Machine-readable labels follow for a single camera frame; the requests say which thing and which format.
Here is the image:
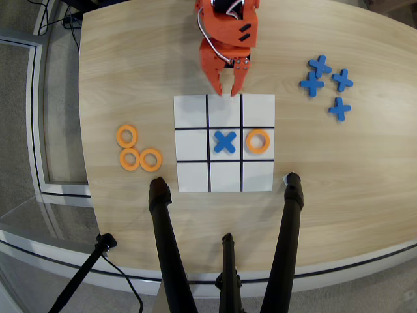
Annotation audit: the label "thin black stand pole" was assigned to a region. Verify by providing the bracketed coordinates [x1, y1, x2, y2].
[48, 232, 118, 313]

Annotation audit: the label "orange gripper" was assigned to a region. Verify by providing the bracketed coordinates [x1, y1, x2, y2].
[198, 11, 260, 97]

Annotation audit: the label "white tic-tac-toe grid sheet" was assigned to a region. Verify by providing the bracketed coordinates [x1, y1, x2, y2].
[173, 94, 276, 193]

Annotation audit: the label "grey metal floor frame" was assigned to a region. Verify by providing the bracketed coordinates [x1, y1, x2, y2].
[0, 35, 94, 200]

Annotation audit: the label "blue foam cross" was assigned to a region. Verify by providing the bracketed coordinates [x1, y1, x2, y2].
[331, 68, 354, 93]
[308, 54, 333, 79]
[300, 70, 326, 98]
[213, 130, 237, 155]
[328, 97, 352, 122]

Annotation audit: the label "orange foam ring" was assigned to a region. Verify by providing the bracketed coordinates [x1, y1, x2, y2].
[139, 148, 164, 173]
[245, 128, 272, 155]
[119, 147, 142, 171]
[116, 125, 139, 149]

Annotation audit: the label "black cable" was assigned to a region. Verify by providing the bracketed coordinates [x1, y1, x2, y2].
[100, 253, 145, 313]

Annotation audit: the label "black floor cables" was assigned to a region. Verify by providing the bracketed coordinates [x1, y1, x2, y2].
[32, 0, 81, 52]

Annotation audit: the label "black tripod leg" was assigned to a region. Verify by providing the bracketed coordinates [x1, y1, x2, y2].
[148, 176, 199, 313]
[259, 171, 305, 313]
[214, 232, 244, 313]

